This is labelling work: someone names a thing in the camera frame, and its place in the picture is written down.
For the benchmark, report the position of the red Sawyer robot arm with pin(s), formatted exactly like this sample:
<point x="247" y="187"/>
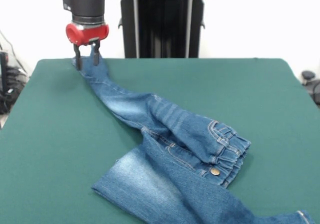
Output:
<point x="86" y="4"/>

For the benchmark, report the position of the dark green table cloth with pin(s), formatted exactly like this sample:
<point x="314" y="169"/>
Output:
<point x="62" y="109"/>

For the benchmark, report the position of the blue denim jeans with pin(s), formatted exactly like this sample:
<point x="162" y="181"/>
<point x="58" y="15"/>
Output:
<point x="175" y="171"/>

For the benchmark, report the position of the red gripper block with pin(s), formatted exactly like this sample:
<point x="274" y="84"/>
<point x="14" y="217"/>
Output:
<point x="87" y="34"/>

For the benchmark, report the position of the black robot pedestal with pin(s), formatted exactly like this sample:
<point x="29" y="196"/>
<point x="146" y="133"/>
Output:
<point x="162" y="22"/>

